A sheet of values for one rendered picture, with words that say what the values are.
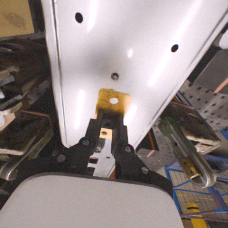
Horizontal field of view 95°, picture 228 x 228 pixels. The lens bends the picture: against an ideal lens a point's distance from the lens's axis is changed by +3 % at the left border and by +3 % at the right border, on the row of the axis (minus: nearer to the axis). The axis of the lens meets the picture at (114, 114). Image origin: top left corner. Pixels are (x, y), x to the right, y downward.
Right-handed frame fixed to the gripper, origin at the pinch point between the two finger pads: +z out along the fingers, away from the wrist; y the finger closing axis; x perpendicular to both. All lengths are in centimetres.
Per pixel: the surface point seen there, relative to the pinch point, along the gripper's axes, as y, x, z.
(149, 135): 17.8, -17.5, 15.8
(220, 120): 70, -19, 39
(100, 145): 0.3, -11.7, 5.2
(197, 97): 45, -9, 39
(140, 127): 8.9, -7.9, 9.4
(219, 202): 168, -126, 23
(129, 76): 2.3, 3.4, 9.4
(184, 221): 890, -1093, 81
